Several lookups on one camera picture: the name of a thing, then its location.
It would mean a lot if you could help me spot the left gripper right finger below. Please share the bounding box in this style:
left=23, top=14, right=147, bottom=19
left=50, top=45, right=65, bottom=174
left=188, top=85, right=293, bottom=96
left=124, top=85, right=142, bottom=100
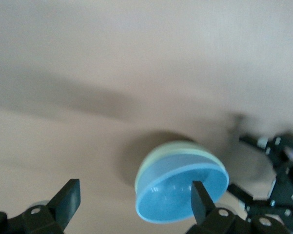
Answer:
left=185, top=180, right=250, bottom=234

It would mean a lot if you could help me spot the light green bowl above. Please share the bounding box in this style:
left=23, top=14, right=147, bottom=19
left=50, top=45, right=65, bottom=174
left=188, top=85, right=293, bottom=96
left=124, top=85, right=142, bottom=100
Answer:
left=134, top=140, right=225, bottom=195

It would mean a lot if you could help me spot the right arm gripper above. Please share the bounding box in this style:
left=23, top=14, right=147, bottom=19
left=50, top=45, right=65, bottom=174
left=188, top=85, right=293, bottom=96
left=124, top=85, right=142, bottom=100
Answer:
left=228, top=133, right=293, bottom=230

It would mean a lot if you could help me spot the blue bowl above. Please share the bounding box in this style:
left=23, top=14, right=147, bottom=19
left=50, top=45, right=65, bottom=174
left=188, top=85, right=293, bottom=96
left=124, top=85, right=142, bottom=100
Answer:
left=135, top=151, right=230, bottom=225

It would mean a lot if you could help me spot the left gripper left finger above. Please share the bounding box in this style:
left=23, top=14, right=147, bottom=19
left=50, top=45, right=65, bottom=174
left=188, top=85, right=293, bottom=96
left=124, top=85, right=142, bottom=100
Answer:
left=21, top=178, right=81, bottom=234

